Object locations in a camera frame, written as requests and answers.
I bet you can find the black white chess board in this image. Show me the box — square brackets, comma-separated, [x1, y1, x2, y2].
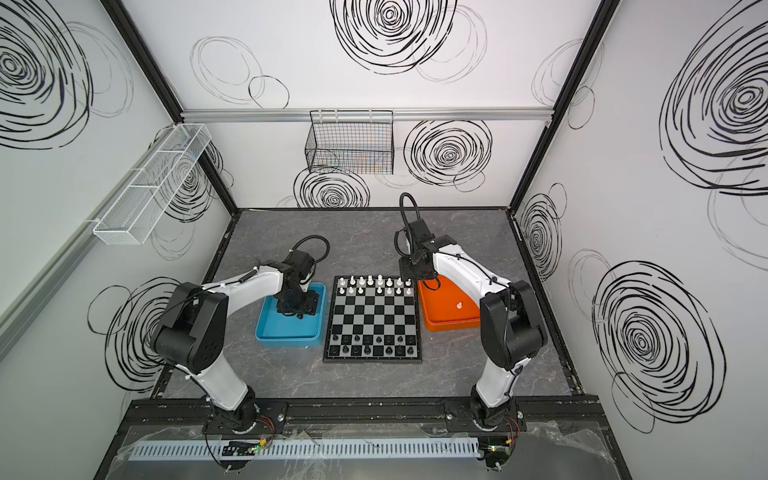
[323, 275, 422, 364]

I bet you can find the orange plastic tray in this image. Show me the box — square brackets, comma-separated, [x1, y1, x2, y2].
[418, 275, 481, 332]

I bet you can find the black mounting rail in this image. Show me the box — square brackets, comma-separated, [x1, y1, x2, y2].
[121, 395, 609, 434]

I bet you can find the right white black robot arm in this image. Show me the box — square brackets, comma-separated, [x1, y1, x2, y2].
[394, 219, 548, 431]

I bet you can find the teal plastic tray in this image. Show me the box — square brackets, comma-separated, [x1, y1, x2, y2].
[255, 283, 328, 348]

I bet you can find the white slotted cable duct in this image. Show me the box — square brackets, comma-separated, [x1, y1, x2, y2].
[128, 437, 481, 462]

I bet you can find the black wire basket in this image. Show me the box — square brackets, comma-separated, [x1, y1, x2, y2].
[304, 109, 395, 175]

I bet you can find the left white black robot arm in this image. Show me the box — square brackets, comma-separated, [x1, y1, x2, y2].
[150, 249, 320, 433]

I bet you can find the clear wire wall shelf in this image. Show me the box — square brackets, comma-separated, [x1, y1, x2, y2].
[93, 123, 211, 245]

